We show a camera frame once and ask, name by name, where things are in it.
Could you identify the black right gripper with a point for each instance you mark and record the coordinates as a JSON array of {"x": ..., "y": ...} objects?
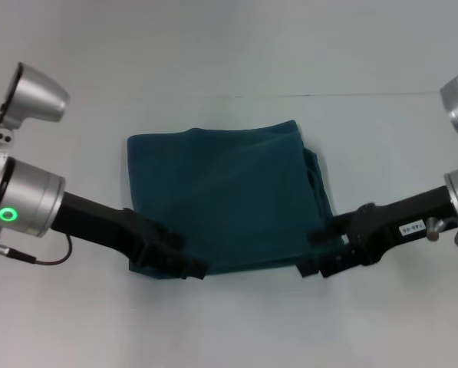
[{"x": 389, "y": 230}]

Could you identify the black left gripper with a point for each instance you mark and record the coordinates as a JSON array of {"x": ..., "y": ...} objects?
[{"x": 106, "y": 230}]

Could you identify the teal blue shirt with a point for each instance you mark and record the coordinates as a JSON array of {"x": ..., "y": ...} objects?
[{"x": 228, "y": 199}]

